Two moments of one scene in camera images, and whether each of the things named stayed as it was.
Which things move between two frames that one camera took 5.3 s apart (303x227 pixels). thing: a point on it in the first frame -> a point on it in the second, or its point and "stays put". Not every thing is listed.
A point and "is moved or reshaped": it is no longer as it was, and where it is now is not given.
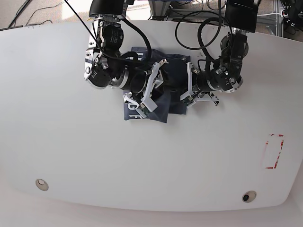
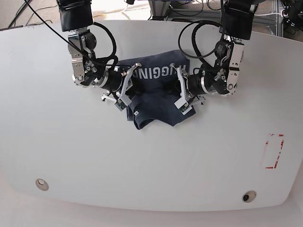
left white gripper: x=148 y=101 -> x=123 y=98
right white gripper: x=191 y=93 -> x=183 y=101
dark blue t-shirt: x=167 y=80 is moved or reshaped
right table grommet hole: x=249 y=196 stays put
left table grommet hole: x=41 y=185 stays put
